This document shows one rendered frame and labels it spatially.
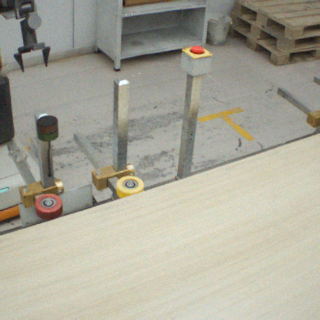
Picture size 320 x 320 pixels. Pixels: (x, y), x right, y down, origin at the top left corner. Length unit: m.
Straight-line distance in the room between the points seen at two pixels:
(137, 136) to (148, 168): 0.35
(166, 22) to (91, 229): 3.60
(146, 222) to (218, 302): 0.32
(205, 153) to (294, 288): 2.05
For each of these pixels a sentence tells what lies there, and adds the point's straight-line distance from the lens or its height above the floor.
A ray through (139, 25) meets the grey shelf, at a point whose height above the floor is 0.20.
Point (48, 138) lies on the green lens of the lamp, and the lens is 1.35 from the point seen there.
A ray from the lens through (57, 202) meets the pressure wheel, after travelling 1.42.
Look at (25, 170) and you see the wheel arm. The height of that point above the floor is 0.86.
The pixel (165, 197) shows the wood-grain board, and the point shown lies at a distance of 1.44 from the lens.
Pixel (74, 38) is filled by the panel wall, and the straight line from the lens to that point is 4.38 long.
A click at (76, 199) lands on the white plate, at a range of 1.66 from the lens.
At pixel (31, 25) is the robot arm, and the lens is 1.88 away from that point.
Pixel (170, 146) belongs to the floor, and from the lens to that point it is 3.24.
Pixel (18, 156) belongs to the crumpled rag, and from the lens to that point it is 1.66.
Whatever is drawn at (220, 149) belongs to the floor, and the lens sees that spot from 3.27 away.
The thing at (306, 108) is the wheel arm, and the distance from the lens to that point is 2.21.
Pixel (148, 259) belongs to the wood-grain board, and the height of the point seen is 0.90.
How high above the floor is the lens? 1.84
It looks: 36 degrees down
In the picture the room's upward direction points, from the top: 4 degrees clockwise
